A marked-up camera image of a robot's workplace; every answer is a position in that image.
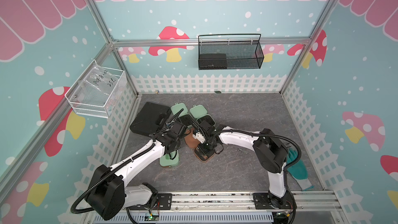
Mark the green clipper case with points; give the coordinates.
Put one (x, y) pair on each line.
(170, 159)
(184, 115)
(200, 114)

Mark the black plastic tool case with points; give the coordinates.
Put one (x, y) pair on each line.
(150, 119)

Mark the brown clipper case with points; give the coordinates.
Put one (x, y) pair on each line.
(195, 140)

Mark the clear acrylic wall bin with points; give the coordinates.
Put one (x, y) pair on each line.
(97, 91)

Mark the black box in basket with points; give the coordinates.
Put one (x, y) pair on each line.
(212, 61)

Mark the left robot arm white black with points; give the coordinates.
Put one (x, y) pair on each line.
(108, 191)

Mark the black wire mesh basket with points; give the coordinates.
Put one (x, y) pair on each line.
(243, 50)

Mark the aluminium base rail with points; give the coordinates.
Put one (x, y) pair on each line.
(244, 201)

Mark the green work glove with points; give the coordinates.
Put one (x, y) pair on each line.
(298, 171)

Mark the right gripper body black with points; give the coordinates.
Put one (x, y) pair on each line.
(207, 145)

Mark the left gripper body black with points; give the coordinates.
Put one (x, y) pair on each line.
(178, 145)

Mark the lone nail clipper near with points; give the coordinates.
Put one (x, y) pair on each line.
(241, 150)

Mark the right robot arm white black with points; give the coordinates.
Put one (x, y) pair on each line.
(275, 153)

